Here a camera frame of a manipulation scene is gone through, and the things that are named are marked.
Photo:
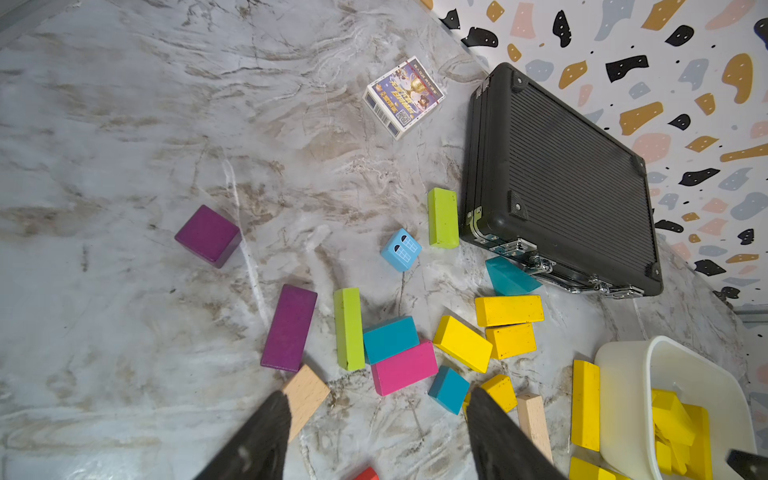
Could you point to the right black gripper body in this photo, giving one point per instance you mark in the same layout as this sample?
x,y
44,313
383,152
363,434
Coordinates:
x,y
747,465

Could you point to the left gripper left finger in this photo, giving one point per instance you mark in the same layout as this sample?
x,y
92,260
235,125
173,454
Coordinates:
x,y
258,449

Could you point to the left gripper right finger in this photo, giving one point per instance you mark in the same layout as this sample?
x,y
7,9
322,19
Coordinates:
x,y
499,447

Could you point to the long yellow block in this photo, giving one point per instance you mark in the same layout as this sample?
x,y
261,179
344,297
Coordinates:
x,y
585,431

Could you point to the white plastic bin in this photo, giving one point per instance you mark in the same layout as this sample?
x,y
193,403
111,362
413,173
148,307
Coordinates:
x,y
660,399

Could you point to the natural wood block slanted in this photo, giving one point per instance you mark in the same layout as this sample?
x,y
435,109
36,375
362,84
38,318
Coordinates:
x,y
532,421

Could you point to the yellow block centre slanted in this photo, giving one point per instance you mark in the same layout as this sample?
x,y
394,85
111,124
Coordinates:
x,y
500,389

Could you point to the natural wood long block left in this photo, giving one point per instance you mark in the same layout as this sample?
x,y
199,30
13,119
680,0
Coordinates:
x,y
305,393

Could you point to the small yellow cube left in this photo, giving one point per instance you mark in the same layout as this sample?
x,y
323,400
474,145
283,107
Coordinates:
x,y
583,470

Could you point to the small teal cube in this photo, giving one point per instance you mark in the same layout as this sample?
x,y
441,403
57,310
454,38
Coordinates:
x,y
449,389

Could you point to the yellow block under large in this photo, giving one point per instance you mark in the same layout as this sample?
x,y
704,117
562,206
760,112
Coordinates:
x,y
512,340

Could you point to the purple long block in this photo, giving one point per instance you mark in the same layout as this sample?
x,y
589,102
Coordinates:
x,y
286,340

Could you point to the red block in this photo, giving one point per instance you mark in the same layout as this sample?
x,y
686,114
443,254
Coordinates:
x,y
368,474

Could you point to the yellow flat block left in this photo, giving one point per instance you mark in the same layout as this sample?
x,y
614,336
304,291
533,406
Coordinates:
x,y
463,344

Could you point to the long green block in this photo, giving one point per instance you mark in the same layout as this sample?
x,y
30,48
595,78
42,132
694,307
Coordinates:
x,y
349,330

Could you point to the large yellow block top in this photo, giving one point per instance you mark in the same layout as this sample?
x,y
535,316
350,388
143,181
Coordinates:
x,y
508,310

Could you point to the teal block beside magenta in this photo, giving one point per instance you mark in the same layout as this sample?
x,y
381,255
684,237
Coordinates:
x,y
389,338

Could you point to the teal block near case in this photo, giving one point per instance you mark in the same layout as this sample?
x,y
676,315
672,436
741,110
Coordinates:
x,y
509,280

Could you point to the purple cube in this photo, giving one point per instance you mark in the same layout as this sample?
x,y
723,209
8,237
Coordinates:
x,y
210,236

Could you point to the light blue printed cube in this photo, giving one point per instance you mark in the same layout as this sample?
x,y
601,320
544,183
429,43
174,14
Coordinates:
x,y
401,251

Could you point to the black briefcase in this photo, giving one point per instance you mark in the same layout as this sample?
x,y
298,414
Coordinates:
x,y
546,189

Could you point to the small card box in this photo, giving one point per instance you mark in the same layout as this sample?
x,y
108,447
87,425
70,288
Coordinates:
x,y
403,96

